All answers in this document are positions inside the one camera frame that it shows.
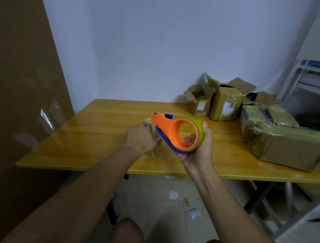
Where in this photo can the person's left hand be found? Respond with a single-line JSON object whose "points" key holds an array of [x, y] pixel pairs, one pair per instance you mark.
{"points": [[141, 137]]}

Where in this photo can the person's right hand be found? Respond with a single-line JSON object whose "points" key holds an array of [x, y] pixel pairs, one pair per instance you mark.
{"points": [[200, 160]]}

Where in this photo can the small box with 031 label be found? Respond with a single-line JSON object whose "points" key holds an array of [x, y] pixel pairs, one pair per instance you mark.
{"points": [[149, 155]]}

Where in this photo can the orange dispenser with yellow tape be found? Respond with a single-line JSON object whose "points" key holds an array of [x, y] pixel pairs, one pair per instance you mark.
{"points": [[170, 130]]}

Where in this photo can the row of cardboard boxes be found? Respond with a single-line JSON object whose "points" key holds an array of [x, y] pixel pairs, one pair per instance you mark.
{"points": [[222, 102]]}

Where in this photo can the taped box with blue stripe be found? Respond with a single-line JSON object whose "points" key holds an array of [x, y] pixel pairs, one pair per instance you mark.
{"points": [[252, 120]]}

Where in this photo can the person's right forearm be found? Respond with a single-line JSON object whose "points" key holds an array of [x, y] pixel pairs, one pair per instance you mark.
{"points": [[230, 212]]}

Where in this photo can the person's left forearm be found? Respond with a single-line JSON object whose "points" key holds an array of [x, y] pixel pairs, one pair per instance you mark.
{"points": [[70, 200]]}

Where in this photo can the person's right leg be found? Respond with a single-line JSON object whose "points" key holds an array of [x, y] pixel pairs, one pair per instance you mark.
{"points": [[213, 241]]}

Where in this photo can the person's leg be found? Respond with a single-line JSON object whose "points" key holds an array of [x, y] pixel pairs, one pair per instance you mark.
{"points": [[213, 241], [127, 232]]}

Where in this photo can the person's left leg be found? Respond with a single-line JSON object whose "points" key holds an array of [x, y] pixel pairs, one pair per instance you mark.
{"points": [[127, 232]]}

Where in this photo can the large brown cardboard sheet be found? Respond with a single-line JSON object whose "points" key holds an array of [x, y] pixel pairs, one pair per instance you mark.
{"points": [[30, 87]]}

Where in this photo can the white box blue stripe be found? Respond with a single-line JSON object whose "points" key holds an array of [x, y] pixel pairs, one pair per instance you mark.
{"points": [[311, 77]]}

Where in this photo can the yellow wooden table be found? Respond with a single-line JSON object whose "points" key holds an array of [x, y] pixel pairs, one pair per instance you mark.
{"points": [[100, 130]]}

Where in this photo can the white paper scrap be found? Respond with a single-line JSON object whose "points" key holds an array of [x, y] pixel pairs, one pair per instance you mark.
{"points": [[174, 195]]}

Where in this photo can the silver foil packet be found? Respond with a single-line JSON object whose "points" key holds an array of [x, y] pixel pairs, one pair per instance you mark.
{"points": [[194, 213]]}

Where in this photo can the black metal table leg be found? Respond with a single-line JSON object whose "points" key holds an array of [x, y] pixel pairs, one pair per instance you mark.
{"points": [[112, 210], [258, 197]]}

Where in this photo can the black bag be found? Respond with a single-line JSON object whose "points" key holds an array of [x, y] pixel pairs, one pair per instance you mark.
{"points": [[308, 121]]}

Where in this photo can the white metal shelf rack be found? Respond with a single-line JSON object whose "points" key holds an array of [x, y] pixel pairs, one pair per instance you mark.
{"points": [[311, 37]]}

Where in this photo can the grey metal leg frame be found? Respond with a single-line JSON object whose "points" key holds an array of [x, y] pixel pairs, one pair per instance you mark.
{"points": [[288, 197]]}

